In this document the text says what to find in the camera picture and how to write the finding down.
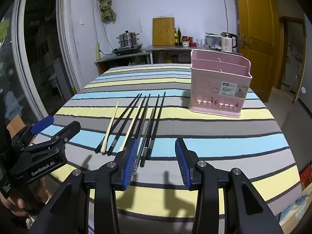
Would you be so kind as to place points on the glass sliding door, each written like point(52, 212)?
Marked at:
point(31, 53)

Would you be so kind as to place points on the grey refrigerator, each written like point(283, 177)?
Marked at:
point(303, 126)

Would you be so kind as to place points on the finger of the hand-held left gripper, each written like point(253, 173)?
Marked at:
point(42, 123)
point(70, 129)

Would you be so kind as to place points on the beige wooden chopstick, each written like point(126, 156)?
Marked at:
point(131, 126)
point(111, 126)

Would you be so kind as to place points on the yellow wooden door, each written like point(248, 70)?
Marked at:
point(256, 29)

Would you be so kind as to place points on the dark oil bottle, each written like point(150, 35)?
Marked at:
point(179, 37)
point(175, 37)

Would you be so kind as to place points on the beige power strip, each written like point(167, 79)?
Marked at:
point(97, 51)

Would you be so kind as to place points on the clear drinking glass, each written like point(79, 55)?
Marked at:
point(199, 43)

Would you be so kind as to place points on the striped tablecloth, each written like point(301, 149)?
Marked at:
point(219, 139)

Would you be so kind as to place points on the white electric kettle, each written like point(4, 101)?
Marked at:
point(228, 43)

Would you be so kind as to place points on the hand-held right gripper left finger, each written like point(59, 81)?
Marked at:
point(129, 165)

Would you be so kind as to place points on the green hanging cloth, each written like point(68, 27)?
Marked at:
point(106, 4)

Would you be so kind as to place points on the stainless steel steamer pot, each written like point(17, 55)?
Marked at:
point(128, 39)

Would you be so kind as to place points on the red carton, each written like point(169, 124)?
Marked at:
point(306, 176)

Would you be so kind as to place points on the black cooktop stove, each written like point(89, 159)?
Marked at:
point(126, 50)

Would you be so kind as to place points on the grey plastic dish container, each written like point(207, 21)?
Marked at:
point(212, 42)

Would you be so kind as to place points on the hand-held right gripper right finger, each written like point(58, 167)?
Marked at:
point(181, 160)

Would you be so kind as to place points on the wooden cutting board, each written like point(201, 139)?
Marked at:
point(163, 31)

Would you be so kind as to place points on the metal kitchen counter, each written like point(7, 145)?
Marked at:
point(170, 48)

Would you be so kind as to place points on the metal chopsticks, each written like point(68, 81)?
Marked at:
point(148, 143)

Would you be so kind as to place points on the pink plastic utensil basket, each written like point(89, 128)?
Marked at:
point(209, 82)

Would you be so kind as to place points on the low metal stove stand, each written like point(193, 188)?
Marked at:
point(114, 59)

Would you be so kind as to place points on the person's left hand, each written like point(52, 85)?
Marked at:
point(18, 203)

